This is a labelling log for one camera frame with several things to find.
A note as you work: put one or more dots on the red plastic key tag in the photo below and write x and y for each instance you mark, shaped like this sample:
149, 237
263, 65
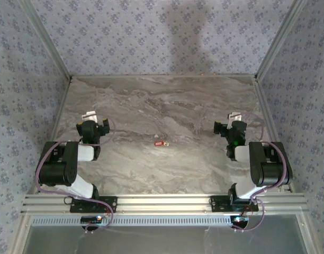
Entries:
158, 143

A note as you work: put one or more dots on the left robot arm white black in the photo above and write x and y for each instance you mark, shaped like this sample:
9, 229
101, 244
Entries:
82, 153

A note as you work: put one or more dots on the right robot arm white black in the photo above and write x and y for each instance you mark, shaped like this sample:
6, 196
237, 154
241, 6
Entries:
242, 154

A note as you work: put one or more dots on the small right circuit board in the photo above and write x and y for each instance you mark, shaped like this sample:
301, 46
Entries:
240, 219

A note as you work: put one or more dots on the small circuit board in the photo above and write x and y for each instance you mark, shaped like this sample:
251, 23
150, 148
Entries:
89, 219
240, 219

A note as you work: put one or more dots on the small left circuit board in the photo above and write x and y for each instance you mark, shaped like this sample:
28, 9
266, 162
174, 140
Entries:
89, 219

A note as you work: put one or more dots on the grey metal sheet panel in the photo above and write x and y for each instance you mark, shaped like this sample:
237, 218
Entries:
164, 240

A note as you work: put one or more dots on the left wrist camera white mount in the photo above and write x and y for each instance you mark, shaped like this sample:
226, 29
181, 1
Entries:
89, 115

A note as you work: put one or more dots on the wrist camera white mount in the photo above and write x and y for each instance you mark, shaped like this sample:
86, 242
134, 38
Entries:
234, 116
89, 115

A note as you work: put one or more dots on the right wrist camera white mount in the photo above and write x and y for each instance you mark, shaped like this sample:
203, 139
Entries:
234, 116

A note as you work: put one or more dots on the aluminium left side rail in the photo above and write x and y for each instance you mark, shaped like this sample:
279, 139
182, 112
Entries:
61, 105

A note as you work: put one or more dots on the aluminium right side rail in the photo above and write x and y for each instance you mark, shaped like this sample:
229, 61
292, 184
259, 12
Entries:
266, 105

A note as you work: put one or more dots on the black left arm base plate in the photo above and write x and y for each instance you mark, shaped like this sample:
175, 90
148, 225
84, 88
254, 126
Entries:
111, 200

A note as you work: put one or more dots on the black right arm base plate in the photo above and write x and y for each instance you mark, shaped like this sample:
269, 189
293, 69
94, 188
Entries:
217, 205

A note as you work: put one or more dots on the aluminium back edge rail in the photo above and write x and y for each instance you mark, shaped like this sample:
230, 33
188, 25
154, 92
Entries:
164, 76

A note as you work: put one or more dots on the aluminium left corner post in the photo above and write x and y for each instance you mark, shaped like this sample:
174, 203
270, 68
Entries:
52, 45

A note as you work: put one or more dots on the aluminium corner post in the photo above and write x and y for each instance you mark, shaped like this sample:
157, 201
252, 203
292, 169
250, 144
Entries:
275, 45
52, 45

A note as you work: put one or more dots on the aluminium right corner post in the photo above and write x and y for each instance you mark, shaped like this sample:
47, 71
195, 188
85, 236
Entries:
275, 45

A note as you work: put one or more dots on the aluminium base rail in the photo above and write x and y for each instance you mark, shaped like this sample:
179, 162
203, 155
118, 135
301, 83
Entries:
164, 203

